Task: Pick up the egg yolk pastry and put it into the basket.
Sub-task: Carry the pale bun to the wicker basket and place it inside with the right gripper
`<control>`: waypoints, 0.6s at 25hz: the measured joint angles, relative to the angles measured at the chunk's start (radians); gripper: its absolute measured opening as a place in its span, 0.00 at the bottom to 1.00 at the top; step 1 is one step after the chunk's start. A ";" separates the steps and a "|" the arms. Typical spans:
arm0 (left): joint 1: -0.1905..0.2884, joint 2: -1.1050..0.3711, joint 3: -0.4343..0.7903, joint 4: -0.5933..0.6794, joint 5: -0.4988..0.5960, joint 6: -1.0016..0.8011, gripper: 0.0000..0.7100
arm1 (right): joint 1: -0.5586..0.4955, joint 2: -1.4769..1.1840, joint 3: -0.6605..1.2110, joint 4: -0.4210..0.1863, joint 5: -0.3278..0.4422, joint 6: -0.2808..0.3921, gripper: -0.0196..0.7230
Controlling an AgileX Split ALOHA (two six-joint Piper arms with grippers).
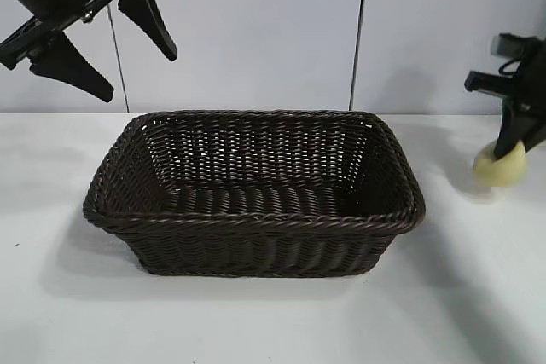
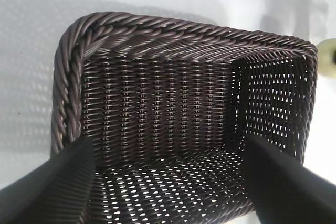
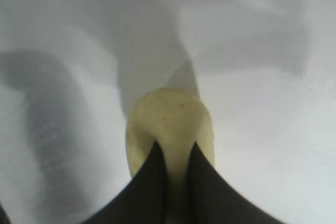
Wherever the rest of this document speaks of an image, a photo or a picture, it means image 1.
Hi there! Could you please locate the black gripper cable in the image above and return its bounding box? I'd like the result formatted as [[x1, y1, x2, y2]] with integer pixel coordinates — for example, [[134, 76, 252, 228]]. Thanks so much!
[[497, 58, 520, 78]]

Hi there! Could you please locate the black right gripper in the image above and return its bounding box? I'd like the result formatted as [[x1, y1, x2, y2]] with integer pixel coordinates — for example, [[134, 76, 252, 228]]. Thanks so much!
[[463, 33, 546, 156]]

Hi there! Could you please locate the pale yellow egg yolk pastry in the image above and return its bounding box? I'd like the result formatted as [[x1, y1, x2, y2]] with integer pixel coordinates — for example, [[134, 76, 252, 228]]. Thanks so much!
[[472, 142, 527, 189]]

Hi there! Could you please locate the dark brown woven basket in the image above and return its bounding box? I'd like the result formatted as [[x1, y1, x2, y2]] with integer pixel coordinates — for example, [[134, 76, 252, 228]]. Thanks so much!
[[80, 108, 427, 278]]

